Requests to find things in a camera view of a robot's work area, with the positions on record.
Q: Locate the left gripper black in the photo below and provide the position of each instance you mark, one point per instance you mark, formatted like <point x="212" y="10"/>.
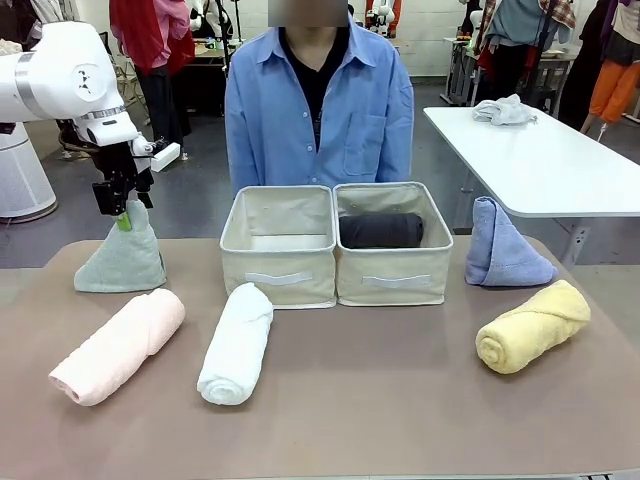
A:
<point x="119" y="167"/>

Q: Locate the green cone-folded towel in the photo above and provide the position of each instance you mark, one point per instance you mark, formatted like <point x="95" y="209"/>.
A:
<point x="120" y="265"/>

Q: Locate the pink towel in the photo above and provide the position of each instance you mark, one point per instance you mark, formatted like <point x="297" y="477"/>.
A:
<point x="115" y="345"/>

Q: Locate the beige fabric storage box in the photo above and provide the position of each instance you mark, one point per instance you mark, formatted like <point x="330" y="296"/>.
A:
<point x="395" y="262"/>
<point x="280" y="260"/>

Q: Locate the yellow towel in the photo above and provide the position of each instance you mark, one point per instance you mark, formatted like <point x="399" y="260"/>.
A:
<point x="535" y="325"/>

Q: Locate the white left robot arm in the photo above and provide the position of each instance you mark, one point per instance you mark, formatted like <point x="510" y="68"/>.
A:
<point x="60" y="75"/>

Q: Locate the white folding table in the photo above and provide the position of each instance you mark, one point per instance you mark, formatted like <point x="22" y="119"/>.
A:
<point x="550" y="165"/>

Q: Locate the white box on floor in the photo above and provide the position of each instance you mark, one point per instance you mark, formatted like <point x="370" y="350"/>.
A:
<point x="165" y="156"/>

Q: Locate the white cylindrical air purifier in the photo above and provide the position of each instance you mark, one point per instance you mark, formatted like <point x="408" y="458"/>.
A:
<point x="22" y="175"/>

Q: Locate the mannequin with red clothes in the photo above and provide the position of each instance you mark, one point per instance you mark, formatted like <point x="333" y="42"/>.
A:
<point x="150" y="40"/>

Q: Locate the person in blue shirt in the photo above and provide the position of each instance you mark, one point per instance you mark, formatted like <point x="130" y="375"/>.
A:
<point x="270" y="100"/>

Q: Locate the white rolled towel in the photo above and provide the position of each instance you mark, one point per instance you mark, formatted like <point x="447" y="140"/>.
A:
<point x="235" y="345"/>

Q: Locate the dark grey rolled towel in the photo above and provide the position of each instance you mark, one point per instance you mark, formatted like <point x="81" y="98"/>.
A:
<point x="380" y="230"/>

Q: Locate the blue cone-folded towel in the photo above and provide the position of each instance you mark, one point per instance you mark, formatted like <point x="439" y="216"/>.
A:
<point x="500" y="255"/>

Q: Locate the crumpled grey cloth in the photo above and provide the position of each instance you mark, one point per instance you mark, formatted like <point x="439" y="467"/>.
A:
<point x="505" y="111"/>

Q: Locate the mannequin with teal top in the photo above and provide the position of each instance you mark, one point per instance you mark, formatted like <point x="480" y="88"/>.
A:
<point x="520" y="25"/>

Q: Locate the mannequin with orange trousers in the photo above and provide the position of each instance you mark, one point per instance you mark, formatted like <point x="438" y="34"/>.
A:
<point x="612" y="85"/>

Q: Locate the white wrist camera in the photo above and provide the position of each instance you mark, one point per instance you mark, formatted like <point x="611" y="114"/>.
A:
<point x="141" y="146"/>

